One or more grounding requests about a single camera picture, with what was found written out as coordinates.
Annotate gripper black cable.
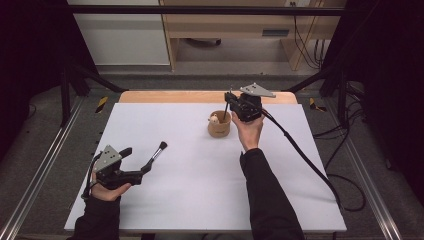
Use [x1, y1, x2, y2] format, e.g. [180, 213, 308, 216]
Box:
[81, 151, 103, 200]
[260, 108, 367, 213]

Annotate light wooden desk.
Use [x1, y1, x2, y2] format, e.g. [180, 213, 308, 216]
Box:
[159, 0, 348, 72]

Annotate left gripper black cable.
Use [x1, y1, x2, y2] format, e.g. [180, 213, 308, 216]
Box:
[81, 151, 103, 200]

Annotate black floor cables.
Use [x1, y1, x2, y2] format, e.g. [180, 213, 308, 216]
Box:
[313, 83, 368, 171]

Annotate thin black liner brush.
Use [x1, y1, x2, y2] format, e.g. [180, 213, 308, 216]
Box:
[222, 87, 233, 122]

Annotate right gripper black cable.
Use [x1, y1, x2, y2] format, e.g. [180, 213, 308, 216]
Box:
[260, 108, 367, 213]

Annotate white table cover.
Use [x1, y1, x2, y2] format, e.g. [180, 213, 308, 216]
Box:
[63, 102, 348, 233]

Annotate black makeup brush silver ferrule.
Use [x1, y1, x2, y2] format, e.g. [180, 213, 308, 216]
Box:
[146, 141, 169, 171]

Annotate person's right hand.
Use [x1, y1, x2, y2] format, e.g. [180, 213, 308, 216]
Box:
[231, 111, 266, 153]

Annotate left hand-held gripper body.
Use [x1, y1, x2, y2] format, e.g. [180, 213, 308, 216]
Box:
[92, 144, 144, 191]

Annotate black curtain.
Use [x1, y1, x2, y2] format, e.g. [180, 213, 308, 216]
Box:
[0, 0, 98, 161]
[321, 0, 424, 204]

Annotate black horizontal frame bar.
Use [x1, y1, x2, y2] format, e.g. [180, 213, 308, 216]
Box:
[66, 4, 348, 17]

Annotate white cabinet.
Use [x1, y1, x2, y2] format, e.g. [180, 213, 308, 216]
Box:
[66, 0, 171, 66]

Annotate hanging black cables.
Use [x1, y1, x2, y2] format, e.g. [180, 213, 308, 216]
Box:
[289, 1, 329, 71]

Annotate grey desk handle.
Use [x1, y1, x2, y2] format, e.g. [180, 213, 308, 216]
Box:
[261, 29, 290, 38]

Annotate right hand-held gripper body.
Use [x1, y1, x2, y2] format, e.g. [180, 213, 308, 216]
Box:
[228, 82, 277, 123]

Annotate aluminium floor rail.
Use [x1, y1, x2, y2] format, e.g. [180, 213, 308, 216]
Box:
[0, 96, 86, 240]
[324, 98, 404, 240]

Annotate yellow black striped tape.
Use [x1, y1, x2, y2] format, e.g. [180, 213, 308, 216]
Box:
[308, 97, 328, 113]
[94, 95, 109, 114]

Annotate tan pot with bear figure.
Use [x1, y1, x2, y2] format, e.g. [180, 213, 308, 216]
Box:
[207, 110, 232, 139]

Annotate person's left hand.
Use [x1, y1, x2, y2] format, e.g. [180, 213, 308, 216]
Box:
[89, 171, 132, 202]

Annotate black metal stand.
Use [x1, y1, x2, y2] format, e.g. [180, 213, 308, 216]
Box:
[59, 63, 129, 128]
[283, 64, 351, 128]

